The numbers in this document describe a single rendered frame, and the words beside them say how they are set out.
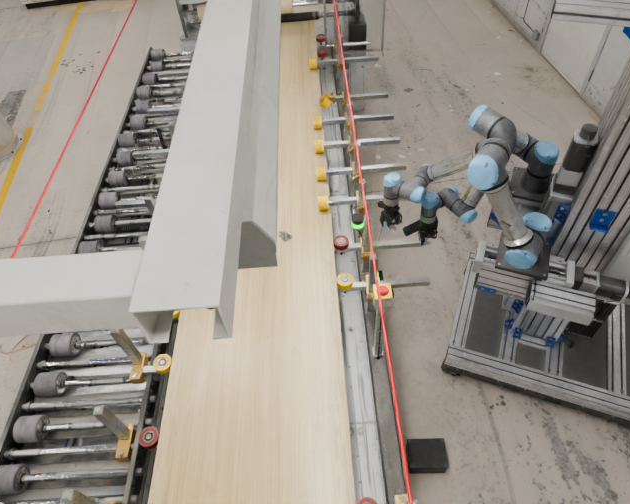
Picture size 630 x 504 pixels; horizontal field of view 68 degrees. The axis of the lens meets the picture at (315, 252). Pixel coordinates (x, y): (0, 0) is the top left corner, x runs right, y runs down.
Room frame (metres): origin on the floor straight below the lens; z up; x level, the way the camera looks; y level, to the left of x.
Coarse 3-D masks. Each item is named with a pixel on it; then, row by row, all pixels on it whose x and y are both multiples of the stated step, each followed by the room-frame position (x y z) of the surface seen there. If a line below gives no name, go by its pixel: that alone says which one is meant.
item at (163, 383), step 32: (160, 96) 3.50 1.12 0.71; (128, 128) 3.02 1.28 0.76; (96, 192) 2.25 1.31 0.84; (96, 352) 1.20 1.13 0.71; (160, 352) 1.13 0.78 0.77; (128, 384) 1.01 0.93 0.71; (160, 384) 1.00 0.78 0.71; (64, 416) 0.88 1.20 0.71; (160, 416) 0.87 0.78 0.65; (0, 448) 0.72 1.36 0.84; (32, 448) 0.77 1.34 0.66; (64, 480) 0.61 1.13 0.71; (96, 480) 0.60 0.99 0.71; (128, 480) 0.55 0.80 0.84
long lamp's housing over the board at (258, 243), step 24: (264, 0) 0.94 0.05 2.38; (264, 24) 0.84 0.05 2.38; (264, 48) 0.76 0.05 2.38; (264, 72) 0.69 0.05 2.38; (264, 96) 0.63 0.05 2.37; (264, 120) 0.57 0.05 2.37; (264, 144) 0.52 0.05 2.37; (264, 168) 0.47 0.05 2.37; (264, 192) 0.43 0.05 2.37; (264, 216) 0.39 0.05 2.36; (240, 240) 0.36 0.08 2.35; (264, 240) 0.36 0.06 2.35; (240, 264) 0.36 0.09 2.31; (264, 264) 0.36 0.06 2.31
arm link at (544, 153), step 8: (536, 144) 1.78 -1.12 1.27; (544, 144) 1.78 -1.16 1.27; (552, 144) 1.77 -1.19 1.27; (528, 152) 1.78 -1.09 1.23; (536, 152) 1.74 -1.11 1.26; (544, 152) 1.72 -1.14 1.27; (552, 152) 1.72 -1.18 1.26; (528, 160) 1.76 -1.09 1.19; (536, 160) 1.72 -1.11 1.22; (544, 160) 1.70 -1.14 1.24; (552, 160) 1.69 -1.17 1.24; (528, 168) 1.75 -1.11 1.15; (536, 168) 1.71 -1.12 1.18; (544, 168) 1.69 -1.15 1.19; (552, 168) 1.70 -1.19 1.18; (544, 176) 1.69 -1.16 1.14
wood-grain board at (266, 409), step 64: (320, 192) 1.99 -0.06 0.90; (320, 256) 1.52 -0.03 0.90; (192, 320) 1.21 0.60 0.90; (256, 320) 1.17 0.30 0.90; (320, 320) 1.14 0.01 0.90; (192, 384) 0.89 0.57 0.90; (256, 384) 0.86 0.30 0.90; (320, 384) 0.83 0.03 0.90; (192, 448) 0.62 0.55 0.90; (256, 448) 0.60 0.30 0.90; (320, 448) 0.58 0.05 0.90
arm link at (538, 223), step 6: (528, 216) 1.32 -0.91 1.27; (534, 216) 1.32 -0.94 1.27; (540, 216) 1.32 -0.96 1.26; (546, 216) 1.32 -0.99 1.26; (528, 222) 1.29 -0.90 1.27; (534, 222) 1.28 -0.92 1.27; (540, 222) 1.28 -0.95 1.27; (546, 222) 1.28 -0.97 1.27; (528, 228) 1.27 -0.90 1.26; (534, 228) 1.26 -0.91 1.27; (540, 228) 1.25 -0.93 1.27; (546, 228) 1.25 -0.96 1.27; (540, 234) 1.23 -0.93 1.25; (546, 234) 1.25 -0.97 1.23
